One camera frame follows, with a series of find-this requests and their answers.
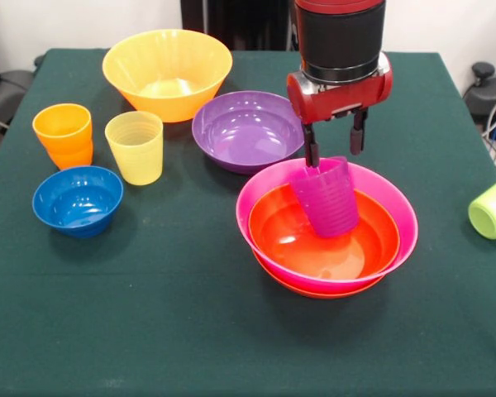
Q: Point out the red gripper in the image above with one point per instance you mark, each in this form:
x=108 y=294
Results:
x=335 y=103

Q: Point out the purple plastic cup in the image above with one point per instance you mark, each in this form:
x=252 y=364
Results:
x=326 y=202

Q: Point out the purple plastic bowl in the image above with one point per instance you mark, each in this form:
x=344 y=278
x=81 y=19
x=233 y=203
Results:
x=248 y=132

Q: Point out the large pink plastic bowl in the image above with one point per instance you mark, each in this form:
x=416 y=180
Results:
x=405 y=215

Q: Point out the red plastic bowl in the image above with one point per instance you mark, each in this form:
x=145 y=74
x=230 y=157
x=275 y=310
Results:
x=281 y=235
x=314 y=293

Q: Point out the large orange plastic bowl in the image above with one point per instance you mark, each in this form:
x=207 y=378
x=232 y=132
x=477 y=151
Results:
x=169 y=54

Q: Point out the yellow plastic cup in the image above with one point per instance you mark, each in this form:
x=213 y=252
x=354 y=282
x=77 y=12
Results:
x=136 y=161

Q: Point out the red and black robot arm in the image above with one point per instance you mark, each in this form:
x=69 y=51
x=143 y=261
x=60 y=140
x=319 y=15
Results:
x=339 y=37

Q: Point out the lime green plastic cup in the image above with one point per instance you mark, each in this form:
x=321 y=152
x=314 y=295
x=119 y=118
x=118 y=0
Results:
x=492 y=215

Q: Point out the dark green table cloth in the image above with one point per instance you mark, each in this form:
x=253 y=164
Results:
x=149 y=310

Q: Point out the orange plastic cup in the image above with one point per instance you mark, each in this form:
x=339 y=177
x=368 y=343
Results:
x=62 y=124
x=72 y=159

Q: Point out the small blue plastic bowl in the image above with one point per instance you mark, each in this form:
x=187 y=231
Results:
x=76 y=202

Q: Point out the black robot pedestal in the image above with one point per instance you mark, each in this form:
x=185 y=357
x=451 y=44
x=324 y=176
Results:
x=239 y=25

